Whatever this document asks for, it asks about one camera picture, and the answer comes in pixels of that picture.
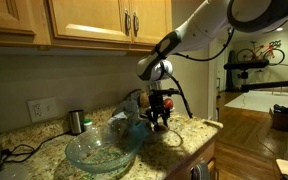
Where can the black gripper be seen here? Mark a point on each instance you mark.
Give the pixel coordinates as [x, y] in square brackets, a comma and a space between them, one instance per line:
[159, 102]

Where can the brown potato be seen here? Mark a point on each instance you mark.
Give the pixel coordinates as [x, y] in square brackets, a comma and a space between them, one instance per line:
[160, 128]

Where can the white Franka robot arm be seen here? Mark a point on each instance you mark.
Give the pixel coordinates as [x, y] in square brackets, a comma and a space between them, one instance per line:
[197, 30]

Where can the plastic potato bag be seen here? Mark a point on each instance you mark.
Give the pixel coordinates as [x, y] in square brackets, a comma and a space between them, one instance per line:
[125, 106]

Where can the clear glass bowl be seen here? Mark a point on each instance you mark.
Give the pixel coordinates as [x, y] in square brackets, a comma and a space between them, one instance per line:
[97, 156]

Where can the small red round object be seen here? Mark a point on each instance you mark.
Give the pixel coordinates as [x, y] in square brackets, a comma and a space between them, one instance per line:
[169, 104]

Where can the brown rounded object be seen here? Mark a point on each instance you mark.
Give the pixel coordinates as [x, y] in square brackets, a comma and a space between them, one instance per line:
[144, 99]

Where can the wooden lower cabinet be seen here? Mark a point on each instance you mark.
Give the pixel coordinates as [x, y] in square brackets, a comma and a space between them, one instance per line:
[187, 166]

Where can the wooden cabinet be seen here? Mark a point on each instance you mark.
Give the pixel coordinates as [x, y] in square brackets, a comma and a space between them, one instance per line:
[84, 20]
[187, 166]

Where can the grey hanging dish towel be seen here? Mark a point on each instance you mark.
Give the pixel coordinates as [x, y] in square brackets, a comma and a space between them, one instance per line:
[200, 171]

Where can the white jar green lid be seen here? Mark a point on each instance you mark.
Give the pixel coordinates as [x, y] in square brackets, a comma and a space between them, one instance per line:
[88, 125]

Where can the stainless steel cup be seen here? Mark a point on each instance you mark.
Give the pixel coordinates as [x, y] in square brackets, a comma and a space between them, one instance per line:
[76, 122]

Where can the white floor rug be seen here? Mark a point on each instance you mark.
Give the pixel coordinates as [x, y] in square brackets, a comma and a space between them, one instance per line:
[260, 101]

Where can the dark storage box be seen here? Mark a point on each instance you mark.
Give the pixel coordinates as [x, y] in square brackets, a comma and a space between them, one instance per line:
[279, 121]

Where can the wooden upper cabinet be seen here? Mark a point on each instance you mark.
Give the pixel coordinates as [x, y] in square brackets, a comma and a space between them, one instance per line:
[84, 20]

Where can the orange bicycle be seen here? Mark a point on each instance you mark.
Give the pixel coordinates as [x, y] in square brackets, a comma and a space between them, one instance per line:
[265, 50]

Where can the ceiling light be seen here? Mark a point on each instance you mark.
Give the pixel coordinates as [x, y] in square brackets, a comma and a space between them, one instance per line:
[279, 29]

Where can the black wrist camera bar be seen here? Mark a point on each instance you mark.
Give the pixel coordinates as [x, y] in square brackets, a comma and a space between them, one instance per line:
[170, 92]

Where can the white wall outlet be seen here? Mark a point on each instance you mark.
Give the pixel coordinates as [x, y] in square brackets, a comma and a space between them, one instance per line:
[42, 110]

